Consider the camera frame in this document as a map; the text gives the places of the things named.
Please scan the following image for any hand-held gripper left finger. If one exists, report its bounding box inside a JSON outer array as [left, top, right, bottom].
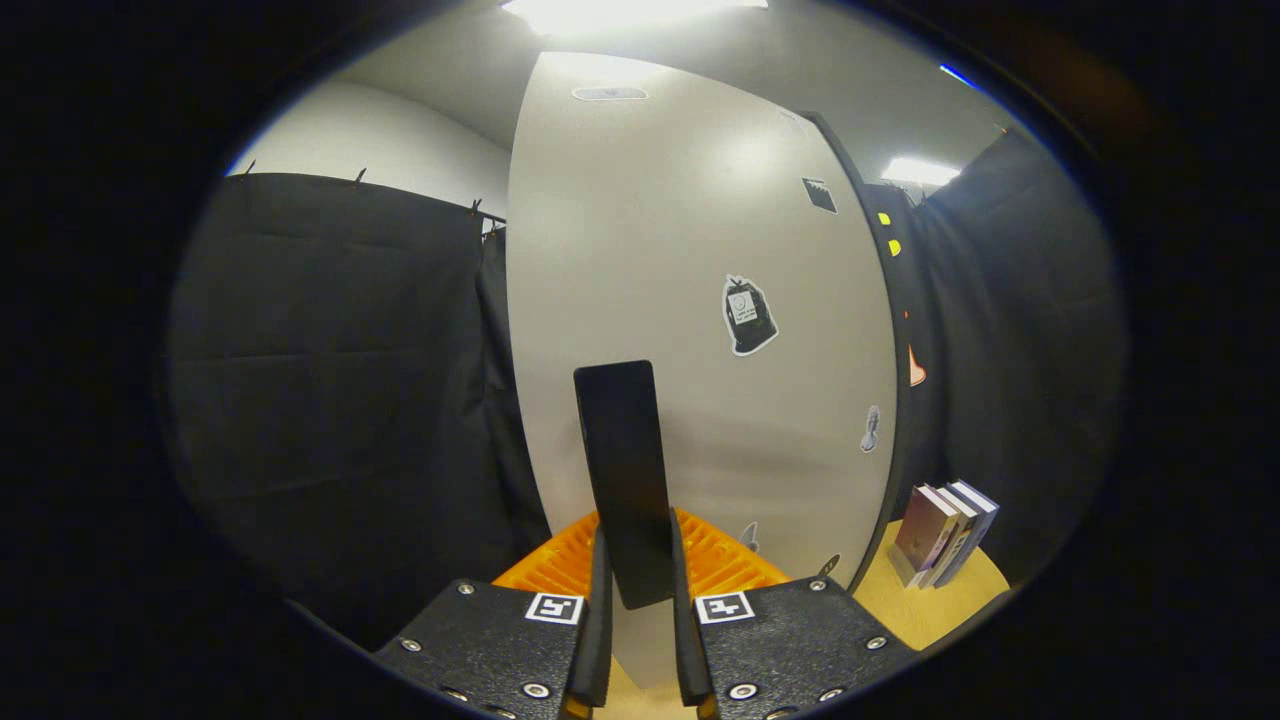
[[372, 510, 613, 720]]

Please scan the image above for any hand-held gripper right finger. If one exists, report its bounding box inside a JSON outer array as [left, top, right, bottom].
[[668, 508, 921, 720]]

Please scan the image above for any black door handle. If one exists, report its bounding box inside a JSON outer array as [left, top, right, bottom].
[[573, 360, 676, 611]]

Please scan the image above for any light grey cabinet door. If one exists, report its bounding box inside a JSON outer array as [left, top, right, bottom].
[[505, 50, 901, 691]]

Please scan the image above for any dark red book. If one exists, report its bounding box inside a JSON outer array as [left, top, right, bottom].
[[893, 486, 961, 576]]

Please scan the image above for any blue and white book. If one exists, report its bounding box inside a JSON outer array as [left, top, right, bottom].
[[940, 480, 1001, 586]]

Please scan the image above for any black backdrop cloth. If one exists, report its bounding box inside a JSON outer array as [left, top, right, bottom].
[[165, 125, 1131, 651]]

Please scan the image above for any small ceiling light panel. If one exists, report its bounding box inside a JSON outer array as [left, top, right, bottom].
[[880, 156, 961, 187]]

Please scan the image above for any large ceiling light panel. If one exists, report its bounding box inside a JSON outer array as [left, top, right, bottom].
[[500, 0, 771, 36]]

